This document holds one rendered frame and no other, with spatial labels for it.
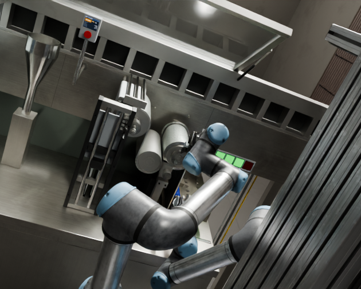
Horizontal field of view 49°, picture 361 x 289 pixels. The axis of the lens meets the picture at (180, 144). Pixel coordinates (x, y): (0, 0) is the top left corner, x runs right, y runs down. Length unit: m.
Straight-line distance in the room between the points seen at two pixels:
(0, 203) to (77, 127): 0.61
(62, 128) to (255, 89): 1.05
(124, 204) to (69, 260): 0.88
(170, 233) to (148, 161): 0.89
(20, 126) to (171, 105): 0.75
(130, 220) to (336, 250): 0.51
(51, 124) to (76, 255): 0.73
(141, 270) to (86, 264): 0.25
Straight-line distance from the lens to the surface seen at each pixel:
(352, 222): 0.73
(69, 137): 2.22
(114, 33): 2.03
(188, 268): 1.44
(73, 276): 1.95
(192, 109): 2.13
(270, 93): 2.19
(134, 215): 1.03
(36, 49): 1.80
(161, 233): 1.02
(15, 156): 2.03
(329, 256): 0.76
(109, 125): 1.70
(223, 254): 1.37
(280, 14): 7.88
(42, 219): 1.78
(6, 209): 1.80
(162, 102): 2.11
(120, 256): 1.17
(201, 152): 1.35
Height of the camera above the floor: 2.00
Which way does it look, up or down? 22 degrees down
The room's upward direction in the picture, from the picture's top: 24 degrees clockwise
